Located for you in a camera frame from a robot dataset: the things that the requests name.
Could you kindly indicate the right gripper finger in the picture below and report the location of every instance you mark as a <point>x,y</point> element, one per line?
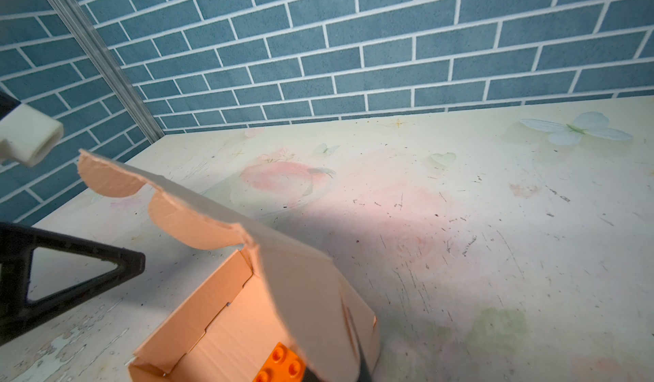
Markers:
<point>364,371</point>

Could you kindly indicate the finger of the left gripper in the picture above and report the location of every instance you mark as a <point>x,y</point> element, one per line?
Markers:
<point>46,274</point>

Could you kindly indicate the small orange tag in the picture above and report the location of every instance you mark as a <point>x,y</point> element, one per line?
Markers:
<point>282,365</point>

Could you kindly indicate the pink cardboard paper box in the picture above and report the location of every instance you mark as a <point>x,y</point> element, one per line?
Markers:
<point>271,289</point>

